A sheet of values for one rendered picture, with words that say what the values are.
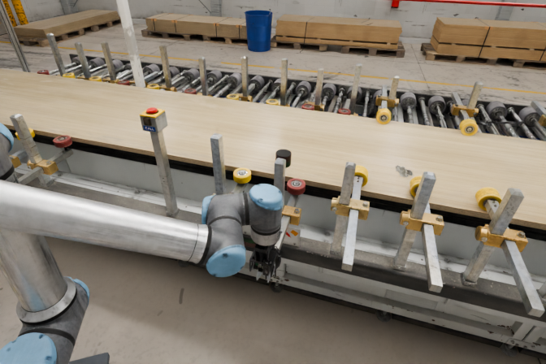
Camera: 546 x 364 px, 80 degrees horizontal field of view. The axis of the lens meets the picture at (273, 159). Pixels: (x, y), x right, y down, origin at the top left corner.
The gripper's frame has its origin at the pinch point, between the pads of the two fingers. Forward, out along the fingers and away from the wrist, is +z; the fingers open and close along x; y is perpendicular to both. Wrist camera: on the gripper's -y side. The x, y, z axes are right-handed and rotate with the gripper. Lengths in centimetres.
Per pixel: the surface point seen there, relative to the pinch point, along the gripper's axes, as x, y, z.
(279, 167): -3.8, -26.1, -26.1
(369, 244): 35, -45, 19
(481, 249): 69, -28, -7
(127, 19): -135, -121, -54
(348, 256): 24.8, -3.7, -13.6
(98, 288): -113, -22, 82
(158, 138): -54, -26, -30
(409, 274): 50, -26, 12
